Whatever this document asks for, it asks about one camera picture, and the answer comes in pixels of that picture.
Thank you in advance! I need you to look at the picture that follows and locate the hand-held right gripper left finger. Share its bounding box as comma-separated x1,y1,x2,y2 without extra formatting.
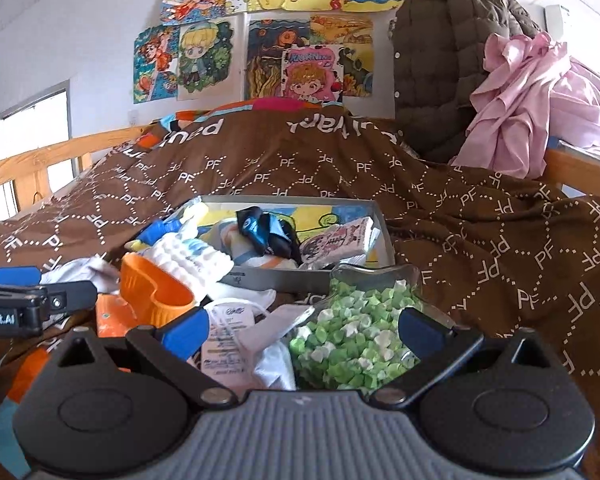
50,306,238,408

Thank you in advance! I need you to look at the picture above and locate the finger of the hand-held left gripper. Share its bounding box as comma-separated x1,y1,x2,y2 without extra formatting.
39,281,99,313
0,266,42,289

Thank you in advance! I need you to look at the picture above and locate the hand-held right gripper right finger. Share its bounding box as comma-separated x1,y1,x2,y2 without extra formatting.
370,306,561,408

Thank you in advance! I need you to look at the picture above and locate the grey cloth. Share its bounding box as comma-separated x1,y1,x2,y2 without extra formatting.
40,256,122,297

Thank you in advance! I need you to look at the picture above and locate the white labelled packet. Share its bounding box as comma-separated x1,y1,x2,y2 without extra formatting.
199,300,257,380

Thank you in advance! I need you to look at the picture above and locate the orange packet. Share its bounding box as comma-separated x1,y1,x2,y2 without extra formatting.
95,293,143,339

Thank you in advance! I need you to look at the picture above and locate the white bubble blister pack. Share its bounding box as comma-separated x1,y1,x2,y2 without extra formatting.
152,231,232,297

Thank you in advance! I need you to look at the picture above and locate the striped sock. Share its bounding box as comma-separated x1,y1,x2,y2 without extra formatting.
207,219,302,269

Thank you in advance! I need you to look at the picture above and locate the pink cartoon tissue packet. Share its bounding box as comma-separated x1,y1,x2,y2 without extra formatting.
299,217,377,267

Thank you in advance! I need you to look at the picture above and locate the black packet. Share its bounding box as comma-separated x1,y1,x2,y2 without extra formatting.
235,206,302,264

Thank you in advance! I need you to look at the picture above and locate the grey box with cartoon print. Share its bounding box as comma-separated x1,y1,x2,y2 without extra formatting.
195,195,397,291

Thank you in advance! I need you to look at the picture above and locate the orange plastic container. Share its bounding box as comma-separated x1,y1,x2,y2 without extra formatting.
119,252,197,329

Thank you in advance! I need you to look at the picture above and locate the bag of green beads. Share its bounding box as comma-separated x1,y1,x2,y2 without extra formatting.
286,264,427,392

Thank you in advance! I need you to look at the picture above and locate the blue and yellow cloth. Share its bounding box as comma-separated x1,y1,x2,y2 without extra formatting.
127,202,207,254

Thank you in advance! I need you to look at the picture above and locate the brown printed blanket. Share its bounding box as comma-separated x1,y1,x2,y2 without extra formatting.
0,97,600,480

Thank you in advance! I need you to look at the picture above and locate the wooden bed side board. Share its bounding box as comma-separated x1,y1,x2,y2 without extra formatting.
545,147,600,197

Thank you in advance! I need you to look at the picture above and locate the orange-haired girl blue poster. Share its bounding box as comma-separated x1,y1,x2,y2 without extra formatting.
132,25,182,106

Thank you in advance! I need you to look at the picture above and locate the pink cloth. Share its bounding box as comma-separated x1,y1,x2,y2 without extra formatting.
449,30,600,182

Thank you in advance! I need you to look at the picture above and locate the brown puffer jacket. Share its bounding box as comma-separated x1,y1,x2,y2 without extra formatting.
389,0,542,165

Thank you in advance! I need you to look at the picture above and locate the blond boy green poster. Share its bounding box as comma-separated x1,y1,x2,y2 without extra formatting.
177,17,247,102

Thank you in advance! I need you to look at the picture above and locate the pink-bordered boy cartoon poster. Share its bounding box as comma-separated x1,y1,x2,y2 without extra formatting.
281,43,344,107

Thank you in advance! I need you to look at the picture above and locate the dark seaweed fish painting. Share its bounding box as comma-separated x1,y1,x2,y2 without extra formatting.
245,19,314,101

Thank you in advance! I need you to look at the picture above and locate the yellow orange landscape painting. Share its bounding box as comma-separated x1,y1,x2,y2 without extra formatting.
309,13,376,98

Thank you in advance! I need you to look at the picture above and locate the flying girl cartoon poster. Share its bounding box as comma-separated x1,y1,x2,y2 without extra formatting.
160,0,229,27

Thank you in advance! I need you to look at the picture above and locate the wooden bed rail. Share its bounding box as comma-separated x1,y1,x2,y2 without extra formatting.
0,125,156,212

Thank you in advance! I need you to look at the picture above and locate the window with grey frame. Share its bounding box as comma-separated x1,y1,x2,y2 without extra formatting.
0,80,72,222

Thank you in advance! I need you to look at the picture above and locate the white wall-mounted unit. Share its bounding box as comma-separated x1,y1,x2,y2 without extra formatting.
544,4,574,37

